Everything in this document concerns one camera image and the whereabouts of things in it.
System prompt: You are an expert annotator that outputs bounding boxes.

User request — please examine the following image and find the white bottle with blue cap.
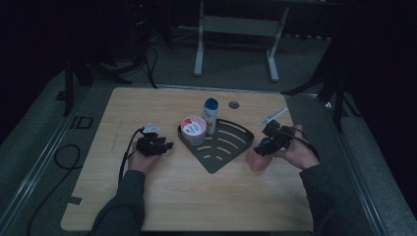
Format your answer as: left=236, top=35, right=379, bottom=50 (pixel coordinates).
left=202, top=97, right=219, bottom=136

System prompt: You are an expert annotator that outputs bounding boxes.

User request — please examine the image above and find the person's right hand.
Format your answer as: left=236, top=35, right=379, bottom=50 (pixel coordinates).
left=273, top=124, right=321, bottom=171

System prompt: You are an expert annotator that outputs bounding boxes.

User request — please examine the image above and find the pink bottle with blue cap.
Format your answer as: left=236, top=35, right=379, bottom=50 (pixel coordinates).
left=246, top=137, right=275, bottom=172

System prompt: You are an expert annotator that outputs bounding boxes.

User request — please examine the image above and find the hand-held gripper cable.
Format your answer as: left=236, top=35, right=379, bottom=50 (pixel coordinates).
left=284, top=126, right=322, bottom=162
left=117, top=127, right=146, bottom=183

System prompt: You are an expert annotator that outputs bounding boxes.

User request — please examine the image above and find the pink tub with white lid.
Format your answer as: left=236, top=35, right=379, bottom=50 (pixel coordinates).
left=180, top=114, right=209, bottom=147

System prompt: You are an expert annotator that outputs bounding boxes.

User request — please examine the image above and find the black hanging cable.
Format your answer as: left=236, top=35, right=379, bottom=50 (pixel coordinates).
left=144, top=43, right=159, bottom=89

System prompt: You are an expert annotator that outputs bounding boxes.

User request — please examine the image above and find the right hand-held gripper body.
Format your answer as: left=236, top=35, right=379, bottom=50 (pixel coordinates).
left=260, top=107, right=296, bottom=153

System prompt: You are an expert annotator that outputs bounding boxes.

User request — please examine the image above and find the person's left hand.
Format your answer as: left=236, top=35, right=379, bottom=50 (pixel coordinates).
left=127, top=144, right=162, bottom=176

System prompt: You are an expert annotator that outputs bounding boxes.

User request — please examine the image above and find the black stand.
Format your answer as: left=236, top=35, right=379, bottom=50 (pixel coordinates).
left=63, top=48, right=133, bottom=118
left=280, top=32, right=362, bottom=133

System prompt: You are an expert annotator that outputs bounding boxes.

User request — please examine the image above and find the black metal corner shelf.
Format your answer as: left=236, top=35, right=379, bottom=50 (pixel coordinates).
left=177, top=118, right=256, bottom=175

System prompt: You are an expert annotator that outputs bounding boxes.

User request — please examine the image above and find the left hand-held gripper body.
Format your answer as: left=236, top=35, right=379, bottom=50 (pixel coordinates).
left=136, top=122, right=165, bottom=157

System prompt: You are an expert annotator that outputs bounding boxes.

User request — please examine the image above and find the black floor cable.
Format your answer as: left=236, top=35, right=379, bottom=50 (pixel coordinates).
left=27, top=144, right=83, bottom=236

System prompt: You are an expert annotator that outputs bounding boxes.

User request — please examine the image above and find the right hand-held gripper cable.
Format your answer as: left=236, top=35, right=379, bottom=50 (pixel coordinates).
left=284, top=126, right=322, bottom=162

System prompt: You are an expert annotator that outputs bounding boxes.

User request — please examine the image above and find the white metal desk frame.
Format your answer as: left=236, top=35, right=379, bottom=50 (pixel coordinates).
left=193, top=0, right=291, bottom=83

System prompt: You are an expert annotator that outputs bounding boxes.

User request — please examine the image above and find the left hand-held gripper cable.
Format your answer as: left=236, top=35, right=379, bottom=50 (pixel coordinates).
left=117, top=127, right=146, bottom=183

